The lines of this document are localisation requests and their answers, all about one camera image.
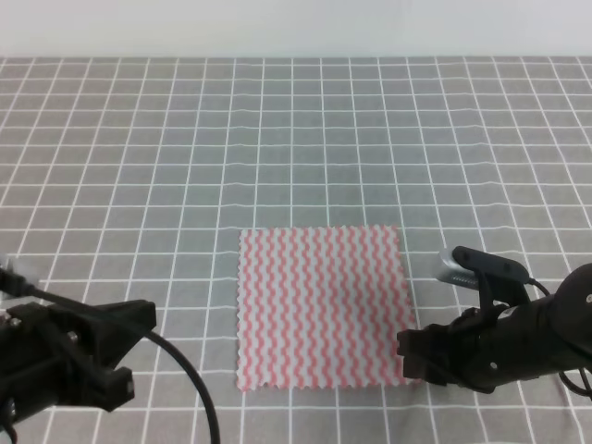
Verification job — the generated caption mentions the black left camera cable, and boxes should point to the black left camera cable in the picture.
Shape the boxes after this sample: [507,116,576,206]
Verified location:
[27,284,221,444]

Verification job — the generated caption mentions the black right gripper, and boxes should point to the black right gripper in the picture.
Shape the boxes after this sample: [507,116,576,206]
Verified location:
[397,304,537,393]

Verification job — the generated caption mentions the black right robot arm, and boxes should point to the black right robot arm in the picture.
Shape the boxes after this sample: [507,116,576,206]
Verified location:
[397,265,591,394]

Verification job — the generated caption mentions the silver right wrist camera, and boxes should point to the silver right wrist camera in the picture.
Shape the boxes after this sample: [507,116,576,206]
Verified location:
[433,246,530,313]

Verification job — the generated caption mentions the pink white wavy striped towel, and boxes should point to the pink white wavy striped towel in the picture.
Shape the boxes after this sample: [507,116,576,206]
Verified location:
[237,225,416,391]

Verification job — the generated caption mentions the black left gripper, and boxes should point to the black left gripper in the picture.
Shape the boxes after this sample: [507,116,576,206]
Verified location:
[1,300,156,428]

